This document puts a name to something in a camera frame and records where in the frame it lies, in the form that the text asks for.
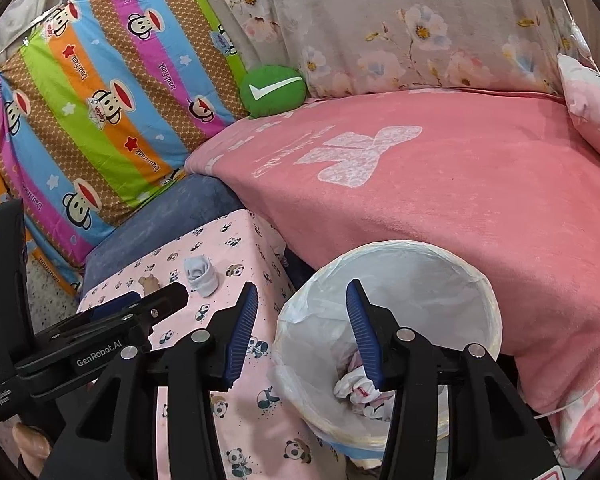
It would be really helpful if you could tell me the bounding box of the white red-trimmed sock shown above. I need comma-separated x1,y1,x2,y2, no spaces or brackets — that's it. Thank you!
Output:
334,351,396,422

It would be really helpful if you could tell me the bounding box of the pink floral pillow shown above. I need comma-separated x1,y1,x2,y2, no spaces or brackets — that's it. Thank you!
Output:
557,54,600,154

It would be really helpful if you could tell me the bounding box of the tan ribbed sock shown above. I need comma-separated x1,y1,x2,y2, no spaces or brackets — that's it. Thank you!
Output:
137,274,161,296

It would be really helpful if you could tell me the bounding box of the blue velvet stool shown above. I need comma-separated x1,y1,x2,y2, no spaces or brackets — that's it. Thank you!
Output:
80,174,244,296

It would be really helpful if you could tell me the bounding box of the green checkmark cushion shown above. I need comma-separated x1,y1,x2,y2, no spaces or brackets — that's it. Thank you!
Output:
239,65,308,118

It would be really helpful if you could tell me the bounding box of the person's left hand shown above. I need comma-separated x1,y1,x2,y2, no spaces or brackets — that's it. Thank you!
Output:
12,422,52,478

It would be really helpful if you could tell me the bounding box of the colourful monkey print quilt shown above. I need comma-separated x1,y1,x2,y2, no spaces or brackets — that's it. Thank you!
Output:
0,0,245,292

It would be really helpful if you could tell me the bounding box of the grey rolled sock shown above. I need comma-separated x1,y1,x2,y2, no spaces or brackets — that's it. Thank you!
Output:
184,256,219,298

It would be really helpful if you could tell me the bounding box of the pink blanket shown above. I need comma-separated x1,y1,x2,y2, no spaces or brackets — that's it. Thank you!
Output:
185,90,600,468

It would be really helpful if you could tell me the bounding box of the grey floral bedding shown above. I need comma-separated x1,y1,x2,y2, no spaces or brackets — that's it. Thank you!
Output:
209,0,579,98

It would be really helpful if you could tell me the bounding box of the pink panda print cloth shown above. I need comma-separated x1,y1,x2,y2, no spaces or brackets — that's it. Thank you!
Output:
75,207,351,480

